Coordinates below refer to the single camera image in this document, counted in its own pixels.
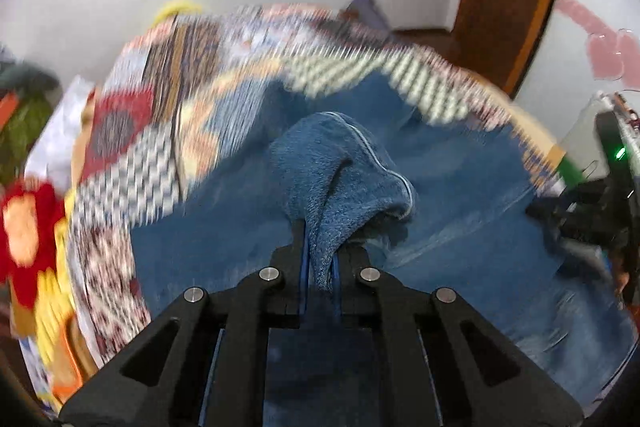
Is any blue denim jacket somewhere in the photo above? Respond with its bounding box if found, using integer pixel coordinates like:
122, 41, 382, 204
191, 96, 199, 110
131, 72, 639, 426

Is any dark blue pillow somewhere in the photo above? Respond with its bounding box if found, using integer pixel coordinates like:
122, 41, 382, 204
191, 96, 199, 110
343, 0, 392, 32

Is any red yellow fleece blanket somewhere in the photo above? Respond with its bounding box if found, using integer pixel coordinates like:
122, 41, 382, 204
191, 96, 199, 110
1, 176, 81, 410

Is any patchwork patterned bedsheet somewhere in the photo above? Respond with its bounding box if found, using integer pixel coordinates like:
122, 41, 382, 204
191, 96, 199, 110
66, 4, 565, 364

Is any pile of clothes and boxes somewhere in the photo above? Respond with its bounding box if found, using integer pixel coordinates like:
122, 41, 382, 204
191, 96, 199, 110
1, 58, 60, 187

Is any yellow pillow behind bed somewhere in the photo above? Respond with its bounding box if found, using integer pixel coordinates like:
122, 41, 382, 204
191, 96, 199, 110
152, 0, 203, 26

